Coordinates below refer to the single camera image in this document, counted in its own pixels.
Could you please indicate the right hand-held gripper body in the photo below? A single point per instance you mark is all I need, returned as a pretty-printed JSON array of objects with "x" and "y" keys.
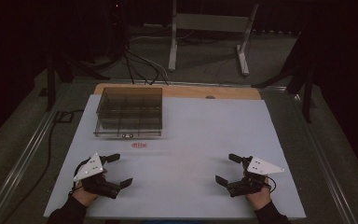
[{"x": 261, "y": 167}]

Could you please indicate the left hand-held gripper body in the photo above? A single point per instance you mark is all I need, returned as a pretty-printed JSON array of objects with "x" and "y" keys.
[{"x": 90, "y": 168}]

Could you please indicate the person's left hand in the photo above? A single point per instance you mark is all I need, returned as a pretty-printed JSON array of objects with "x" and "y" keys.
[{"x": 83, "y": 196}]

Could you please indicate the person's right hand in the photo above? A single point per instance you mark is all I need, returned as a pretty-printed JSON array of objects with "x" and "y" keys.
[{"x": 259, "y": 198}]

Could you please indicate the red oval sticker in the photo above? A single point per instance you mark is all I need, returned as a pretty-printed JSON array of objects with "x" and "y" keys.
[{"x": 139, "y": 145}]

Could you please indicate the white table mat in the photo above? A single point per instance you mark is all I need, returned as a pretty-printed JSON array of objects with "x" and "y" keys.
[{"x": 183, "y": 161}]

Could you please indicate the clear smoked compartment box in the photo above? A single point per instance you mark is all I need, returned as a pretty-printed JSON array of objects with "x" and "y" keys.
[{"x": 130, "y": 112}]

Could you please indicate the wooden table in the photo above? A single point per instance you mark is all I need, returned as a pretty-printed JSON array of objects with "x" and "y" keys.
[{"x": 186, "y": 91}]

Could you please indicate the black tripod stand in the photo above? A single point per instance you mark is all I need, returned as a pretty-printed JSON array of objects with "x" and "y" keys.
[
  {"x": 303, "y": 71},
  {"x": 60, "y": 67}
]

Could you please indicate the white metal stand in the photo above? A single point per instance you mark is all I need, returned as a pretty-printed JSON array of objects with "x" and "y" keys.
[{"x": 209, "y": 23}]

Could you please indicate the aluminium floor rail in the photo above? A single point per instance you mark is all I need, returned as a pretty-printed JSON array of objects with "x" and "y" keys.
[
  {"x": 21, "y": 161},
  {"x": 323, "y": 161}
]

